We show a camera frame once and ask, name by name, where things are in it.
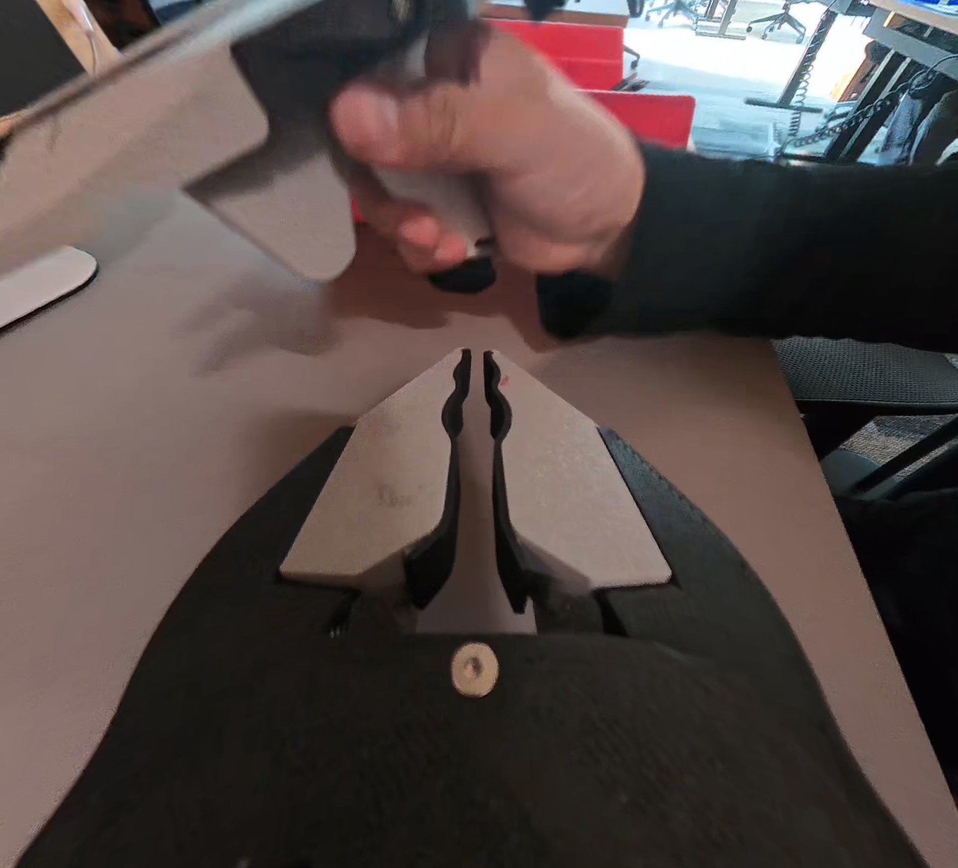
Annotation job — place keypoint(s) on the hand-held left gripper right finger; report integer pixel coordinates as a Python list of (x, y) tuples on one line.
[(577, 501)]

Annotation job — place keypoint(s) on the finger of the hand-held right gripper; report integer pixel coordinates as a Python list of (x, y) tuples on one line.
[(195, 15), (180, 149)]

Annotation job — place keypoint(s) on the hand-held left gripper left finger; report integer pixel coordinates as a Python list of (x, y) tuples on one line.
[(374, 501)]

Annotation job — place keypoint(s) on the red plastic bin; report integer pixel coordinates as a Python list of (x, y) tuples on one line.
[(629, 90)]

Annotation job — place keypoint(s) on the person's right forearm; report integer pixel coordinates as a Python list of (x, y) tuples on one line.
[(794, 247)]

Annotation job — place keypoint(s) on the person's right hand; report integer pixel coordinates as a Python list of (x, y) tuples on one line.
[(524, 149)]

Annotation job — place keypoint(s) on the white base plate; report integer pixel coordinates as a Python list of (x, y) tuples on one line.
[(38, 284)]

